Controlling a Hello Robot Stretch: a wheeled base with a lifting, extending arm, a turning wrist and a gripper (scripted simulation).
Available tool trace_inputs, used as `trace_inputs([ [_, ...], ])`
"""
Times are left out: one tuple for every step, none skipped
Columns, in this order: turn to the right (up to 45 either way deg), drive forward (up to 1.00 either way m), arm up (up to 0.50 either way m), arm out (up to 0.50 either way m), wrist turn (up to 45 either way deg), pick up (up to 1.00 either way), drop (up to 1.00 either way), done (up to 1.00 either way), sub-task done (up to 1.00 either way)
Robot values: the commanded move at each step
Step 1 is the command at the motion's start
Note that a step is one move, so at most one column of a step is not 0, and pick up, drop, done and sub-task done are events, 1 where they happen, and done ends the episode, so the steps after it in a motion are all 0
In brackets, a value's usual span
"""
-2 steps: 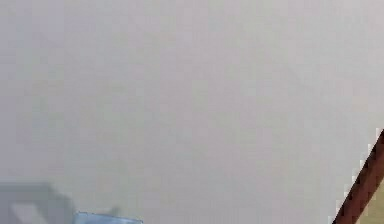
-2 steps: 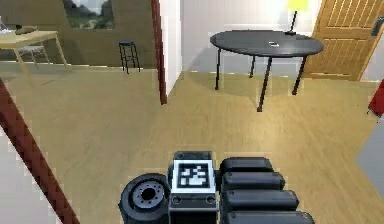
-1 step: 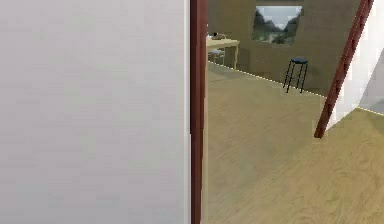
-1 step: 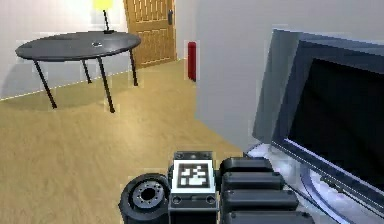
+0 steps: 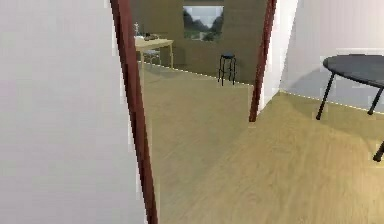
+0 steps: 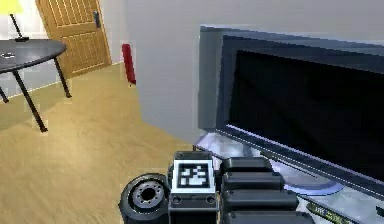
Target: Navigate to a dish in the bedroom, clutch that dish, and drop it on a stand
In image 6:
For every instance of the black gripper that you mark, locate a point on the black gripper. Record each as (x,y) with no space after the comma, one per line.
(146,196)

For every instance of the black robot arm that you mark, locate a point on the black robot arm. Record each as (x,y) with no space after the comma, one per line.
(246,193)

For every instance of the pale grey television stand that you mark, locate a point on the pale grey television stand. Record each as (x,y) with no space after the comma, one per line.
(336,203)

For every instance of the red upright cylinder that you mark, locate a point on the red upright cylinder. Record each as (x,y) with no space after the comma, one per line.
(128,63)

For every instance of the black television set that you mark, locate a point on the black television set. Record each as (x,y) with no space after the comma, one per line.
(300,110)

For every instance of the brown wooden room door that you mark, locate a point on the brown wooden room door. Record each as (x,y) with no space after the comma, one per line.
(76,33)

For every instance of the black round table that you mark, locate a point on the black round table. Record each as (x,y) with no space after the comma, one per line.
(26,55)

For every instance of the yellow table lamp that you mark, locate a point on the yellow table lamp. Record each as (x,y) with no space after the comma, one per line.
(13,16)

